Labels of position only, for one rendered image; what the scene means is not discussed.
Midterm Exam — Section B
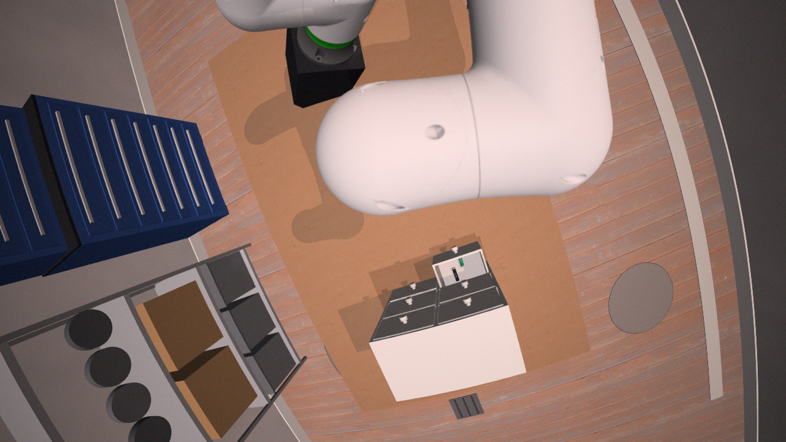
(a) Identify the white chest of drawers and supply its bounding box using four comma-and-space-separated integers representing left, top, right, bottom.
369, 261, 526, 401

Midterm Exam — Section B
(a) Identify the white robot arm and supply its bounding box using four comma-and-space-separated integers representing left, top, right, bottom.
216, 0, 613, 216

